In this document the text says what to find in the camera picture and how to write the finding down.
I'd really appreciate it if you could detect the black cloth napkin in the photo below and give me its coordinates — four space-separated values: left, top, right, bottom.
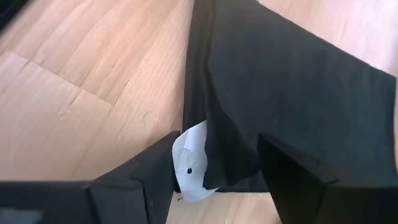
172 0 398 203

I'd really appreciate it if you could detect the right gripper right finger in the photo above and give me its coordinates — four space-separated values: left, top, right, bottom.
257 133 339 224

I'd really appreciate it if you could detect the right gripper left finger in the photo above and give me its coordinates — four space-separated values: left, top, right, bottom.
85 130 181 224

